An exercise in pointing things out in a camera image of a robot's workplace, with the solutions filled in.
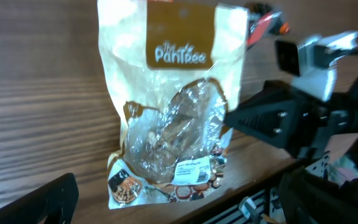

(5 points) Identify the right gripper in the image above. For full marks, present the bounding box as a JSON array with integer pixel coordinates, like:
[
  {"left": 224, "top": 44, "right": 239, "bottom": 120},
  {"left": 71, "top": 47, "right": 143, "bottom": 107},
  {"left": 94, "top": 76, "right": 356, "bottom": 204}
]
[{"left": 224, "top": 80, "right": 358, "bottom": 161}]

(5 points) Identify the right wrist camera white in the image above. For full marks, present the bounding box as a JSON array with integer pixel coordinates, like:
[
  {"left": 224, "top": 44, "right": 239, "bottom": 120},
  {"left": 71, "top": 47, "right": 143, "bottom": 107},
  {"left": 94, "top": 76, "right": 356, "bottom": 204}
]
[{"left": 275, "top": 30, "right": 358, "bottom": 101}]

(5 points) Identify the white long pouch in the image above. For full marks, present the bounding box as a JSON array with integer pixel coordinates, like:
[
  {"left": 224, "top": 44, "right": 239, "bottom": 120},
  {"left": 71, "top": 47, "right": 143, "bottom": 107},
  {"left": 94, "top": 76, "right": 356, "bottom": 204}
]
[{"left": 97, "top": 0, "right": 249, "bottom": 209}]

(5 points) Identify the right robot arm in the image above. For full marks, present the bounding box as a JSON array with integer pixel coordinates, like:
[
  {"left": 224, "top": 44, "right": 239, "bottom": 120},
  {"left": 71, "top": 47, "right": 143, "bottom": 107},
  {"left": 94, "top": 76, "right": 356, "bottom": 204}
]
[{"left": 224, "top": 77, "right": 358, "bottom": 223}]

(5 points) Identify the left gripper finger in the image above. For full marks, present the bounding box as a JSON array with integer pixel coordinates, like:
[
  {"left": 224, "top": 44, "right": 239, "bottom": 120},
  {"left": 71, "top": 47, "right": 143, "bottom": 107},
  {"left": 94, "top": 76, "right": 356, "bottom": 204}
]
[{"left": 0, "top": 173, "right": 79, "bottom": 224}]

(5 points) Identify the black red snack wrapper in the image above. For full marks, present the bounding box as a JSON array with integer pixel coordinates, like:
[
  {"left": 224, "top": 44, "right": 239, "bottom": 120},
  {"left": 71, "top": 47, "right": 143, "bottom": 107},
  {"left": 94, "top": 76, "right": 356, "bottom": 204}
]
[{"left": 244, "top": 2, "right": 290, "bottom": 50}]

